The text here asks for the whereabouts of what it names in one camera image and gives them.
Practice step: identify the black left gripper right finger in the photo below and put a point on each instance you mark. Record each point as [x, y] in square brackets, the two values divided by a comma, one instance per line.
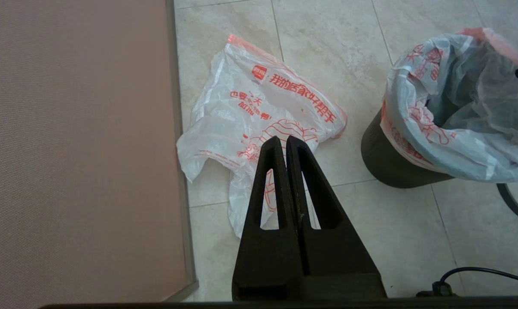
[336, 257]

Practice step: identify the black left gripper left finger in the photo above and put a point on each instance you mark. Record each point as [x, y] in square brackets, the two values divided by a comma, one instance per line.
[267, 257]

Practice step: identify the used white red-print trash bag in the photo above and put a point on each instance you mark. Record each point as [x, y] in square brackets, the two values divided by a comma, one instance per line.
[465, 146]

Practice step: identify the black trash bin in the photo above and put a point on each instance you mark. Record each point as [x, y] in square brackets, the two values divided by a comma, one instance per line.
[388, 163]

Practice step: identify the fresh white red-print trash bag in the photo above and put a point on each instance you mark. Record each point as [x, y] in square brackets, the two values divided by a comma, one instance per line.
[242, 111]

